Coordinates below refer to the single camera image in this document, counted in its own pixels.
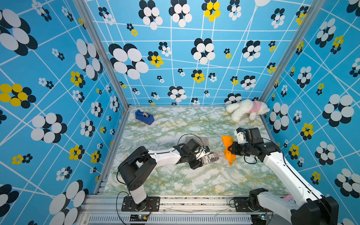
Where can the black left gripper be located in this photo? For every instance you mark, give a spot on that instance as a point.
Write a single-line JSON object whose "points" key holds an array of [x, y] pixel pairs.
{"points": [[197, 164]]}

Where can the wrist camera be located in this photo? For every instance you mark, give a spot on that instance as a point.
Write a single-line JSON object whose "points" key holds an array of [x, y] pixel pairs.
{"points": [[202, 153], [240, 135]]}

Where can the white plush dog toy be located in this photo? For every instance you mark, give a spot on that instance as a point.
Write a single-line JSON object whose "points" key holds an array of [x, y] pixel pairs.
{"points": [[252, 108]]}

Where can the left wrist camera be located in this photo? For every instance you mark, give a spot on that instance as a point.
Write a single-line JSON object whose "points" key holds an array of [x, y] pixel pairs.
{"points": [[202, 153]]}

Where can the grey rectangular case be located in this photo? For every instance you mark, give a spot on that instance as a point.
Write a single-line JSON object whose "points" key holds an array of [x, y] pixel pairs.
{"points": [[203, 141]]}

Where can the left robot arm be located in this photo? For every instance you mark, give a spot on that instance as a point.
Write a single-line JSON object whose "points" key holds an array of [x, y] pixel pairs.
{"points": [[138, 166]]}

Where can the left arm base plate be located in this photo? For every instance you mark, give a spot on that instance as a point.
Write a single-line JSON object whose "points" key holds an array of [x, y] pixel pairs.
{"points": [[150, 204]]}

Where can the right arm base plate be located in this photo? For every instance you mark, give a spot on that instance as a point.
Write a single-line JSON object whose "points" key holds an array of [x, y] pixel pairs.
{"points": [[241, 205]]}

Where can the pink alarm clock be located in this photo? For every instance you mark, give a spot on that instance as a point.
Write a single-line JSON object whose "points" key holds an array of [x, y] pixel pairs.
{"points": [[290, 199]]}

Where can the newspaper print eyeglass case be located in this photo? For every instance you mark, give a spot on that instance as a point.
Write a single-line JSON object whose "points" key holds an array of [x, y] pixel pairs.
{"points": [[211, 157]]}

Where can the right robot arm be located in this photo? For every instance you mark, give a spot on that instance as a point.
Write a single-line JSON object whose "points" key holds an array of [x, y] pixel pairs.
{"points": [[311, 207]]}

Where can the aluminium front rail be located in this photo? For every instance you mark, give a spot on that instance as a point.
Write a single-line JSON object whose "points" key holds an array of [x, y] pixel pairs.
{"points": [[173, 210]]}

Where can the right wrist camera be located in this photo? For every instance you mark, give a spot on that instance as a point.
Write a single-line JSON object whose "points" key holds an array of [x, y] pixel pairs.
{"points": [[240, 135]]}

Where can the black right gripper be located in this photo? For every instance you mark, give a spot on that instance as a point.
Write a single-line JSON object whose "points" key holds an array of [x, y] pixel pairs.
{"points": [[234, 149]]}

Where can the blue tape dispenser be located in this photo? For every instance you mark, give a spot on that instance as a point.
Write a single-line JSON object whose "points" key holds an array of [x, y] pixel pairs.
{"points": [[144, 117]]}

